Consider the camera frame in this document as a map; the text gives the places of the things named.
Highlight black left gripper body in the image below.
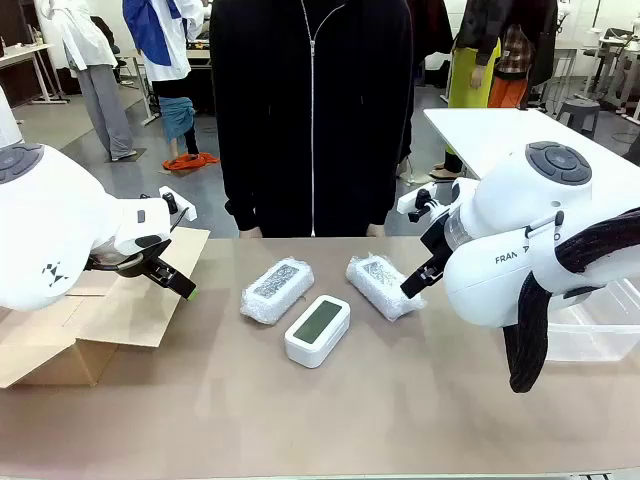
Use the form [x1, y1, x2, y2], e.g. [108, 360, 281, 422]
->
[84, 244, 174, 281]

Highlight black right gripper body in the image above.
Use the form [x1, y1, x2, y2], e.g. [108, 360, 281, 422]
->
[422, 219, 454, 269]

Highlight bubble-wrapped clock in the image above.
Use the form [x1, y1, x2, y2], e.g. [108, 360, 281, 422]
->
[345, 253, 427, 322]
[239, 257, 316, 327]

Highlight white unwrapped digital clock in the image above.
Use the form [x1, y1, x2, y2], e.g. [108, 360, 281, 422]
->
[283, 294, 352, 370]

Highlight open cardboard box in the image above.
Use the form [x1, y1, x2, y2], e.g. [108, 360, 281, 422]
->
[0, 228, 211, 389]

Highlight orange cloth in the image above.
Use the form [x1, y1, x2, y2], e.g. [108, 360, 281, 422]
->
[162, 153, 221, 174]

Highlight white background table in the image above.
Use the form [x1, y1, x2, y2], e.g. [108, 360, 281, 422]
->
[423, 107, 640, 194]

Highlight mannequin with yellow apron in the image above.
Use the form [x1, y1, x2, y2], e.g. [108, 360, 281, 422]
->
[429, 0, 504, 180]

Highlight mannequin plaid shirt orange trousers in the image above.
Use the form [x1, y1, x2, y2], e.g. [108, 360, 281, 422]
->
[488, 22, 559, 110]

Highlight clear plastic bin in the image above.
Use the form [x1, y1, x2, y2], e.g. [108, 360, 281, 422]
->
[547, 277, 640, 362]

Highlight person in black hoodie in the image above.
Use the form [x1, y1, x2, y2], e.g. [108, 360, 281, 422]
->
[209, 0, 415, 239]

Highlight grey plastic stool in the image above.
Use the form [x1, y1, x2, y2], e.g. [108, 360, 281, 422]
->
[556, 98, 601, 134]

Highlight black hanging garment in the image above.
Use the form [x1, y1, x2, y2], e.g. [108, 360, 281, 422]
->
[409, 0, 454, 57]

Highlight mannequin blue and white shirt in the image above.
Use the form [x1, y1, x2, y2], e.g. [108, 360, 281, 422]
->
[122, 0, 204, 157]

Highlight light wooden background desk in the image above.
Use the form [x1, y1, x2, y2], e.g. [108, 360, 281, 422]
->
[0, 42, 71, 106]

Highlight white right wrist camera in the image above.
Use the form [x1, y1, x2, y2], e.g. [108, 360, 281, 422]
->
[397, 182, 454, 224]

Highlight black braided cable bundle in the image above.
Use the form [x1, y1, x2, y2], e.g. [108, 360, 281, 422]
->
[502, 209, 640, 394]

